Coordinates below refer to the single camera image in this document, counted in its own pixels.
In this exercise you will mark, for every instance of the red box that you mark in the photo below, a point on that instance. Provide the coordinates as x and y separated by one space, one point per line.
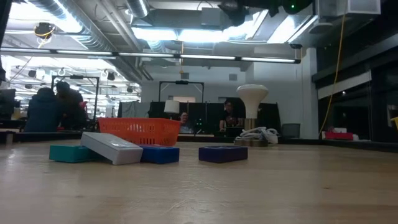
339 135

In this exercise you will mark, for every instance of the light grey box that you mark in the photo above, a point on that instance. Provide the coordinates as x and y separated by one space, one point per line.
115 149

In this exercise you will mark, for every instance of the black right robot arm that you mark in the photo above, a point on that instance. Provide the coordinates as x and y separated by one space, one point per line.
292 4

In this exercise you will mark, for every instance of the small white shade lamp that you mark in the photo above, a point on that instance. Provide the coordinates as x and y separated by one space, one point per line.
171 106

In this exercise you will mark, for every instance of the white mushroom table lamp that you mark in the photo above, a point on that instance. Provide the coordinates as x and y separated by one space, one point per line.
252 95

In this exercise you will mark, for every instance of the white ceiling unit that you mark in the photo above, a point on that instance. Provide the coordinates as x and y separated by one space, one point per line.
348 7

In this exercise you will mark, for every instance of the person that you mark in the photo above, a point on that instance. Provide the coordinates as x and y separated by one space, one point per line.
228 115
43 112
73 105
184 119

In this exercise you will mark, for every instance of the bright blue box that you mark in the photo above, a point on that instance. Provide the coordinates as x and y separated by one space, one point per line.
160 154

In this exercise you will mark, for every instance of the long ceiling light fixture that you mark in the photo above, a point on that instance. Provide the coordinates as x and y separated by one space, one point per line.
149 54

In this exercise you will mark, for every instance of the navy box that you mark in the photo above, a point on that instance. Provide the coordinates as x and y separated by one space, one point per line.
222 154

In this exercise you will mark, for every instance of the orange plastic mesh basket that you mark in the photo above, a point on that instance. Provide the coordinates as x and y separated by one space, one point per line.
140 130

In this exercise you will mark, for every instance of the teal box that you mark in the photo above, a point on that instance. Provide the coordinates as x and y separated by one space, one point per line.
71 153

